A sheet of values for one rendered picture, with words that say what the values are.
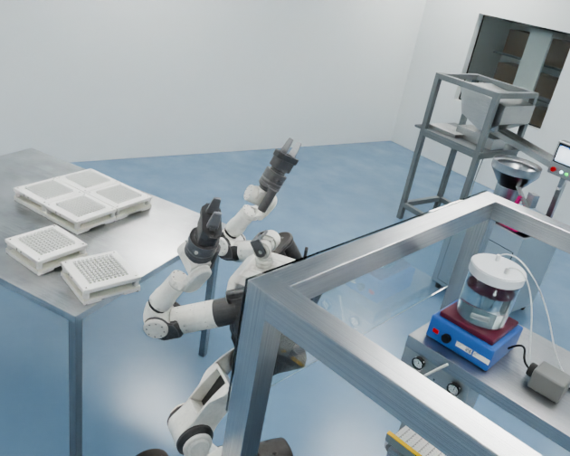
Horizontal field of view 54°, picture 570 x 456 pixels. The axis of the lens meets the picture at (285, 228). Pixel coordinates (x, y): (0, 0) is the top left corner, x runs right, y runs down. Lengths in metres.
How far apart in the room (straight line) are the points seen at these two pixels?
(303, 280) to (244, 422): 0.34
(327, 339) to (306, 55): 6.33
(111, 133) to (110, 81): 0.54
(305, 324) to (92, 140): 5.32
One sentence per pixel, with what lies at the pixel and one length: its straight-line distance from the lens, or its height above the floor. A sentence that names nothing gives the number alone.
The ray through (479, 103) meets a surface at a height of 1.35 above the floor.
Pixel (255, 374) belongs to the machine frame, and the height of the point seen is 1.50.
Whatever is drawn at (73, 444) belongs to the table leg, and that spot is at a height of 0.17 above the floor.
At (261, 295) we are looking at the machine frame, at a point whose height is 1.68.
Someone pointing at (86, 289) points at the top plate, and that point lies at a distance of 2.36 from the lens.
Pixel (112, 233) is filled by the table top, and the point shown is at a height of 0.89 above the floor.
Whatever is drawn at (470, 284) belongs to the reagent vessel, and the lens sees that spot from 1.67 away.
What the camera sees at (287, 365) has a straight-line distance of 1.38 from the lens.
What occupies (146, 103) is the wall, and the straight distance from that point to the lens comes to 6.27.
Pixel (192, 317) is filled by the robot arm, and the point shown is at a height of 1.21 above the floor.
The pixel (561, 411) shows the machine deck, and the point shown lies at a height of 1.32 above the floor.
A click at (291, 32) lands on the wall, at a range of 6.98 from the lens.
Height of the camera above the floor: 2.27
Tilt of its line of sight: 26 degrees down
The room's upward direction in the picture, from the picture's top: 10 degrees clockwise
